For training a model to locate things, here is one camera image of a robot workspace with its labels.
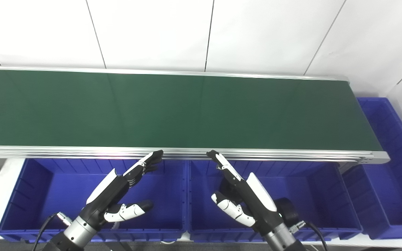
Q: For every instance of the green conveyor belt aluminium frame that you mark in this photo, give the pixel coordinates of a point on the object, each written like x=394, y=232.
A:
x=187, y=111

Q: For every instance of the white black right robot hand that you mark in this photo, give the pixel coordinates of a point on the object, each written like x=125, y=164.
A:
x=257, y=195

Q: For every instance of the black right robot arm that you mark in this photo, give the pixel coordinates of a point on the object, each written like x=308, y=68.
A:
x=283, y=238

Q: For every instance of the blue plastic bin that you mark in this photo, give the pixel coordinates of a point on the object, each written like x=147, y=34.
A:
x=319, y=195
x=389, y=181
x=61, y=188

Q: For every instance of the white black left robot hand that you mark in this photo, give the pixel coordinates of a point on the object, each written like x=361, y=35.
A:
x=108, y=190

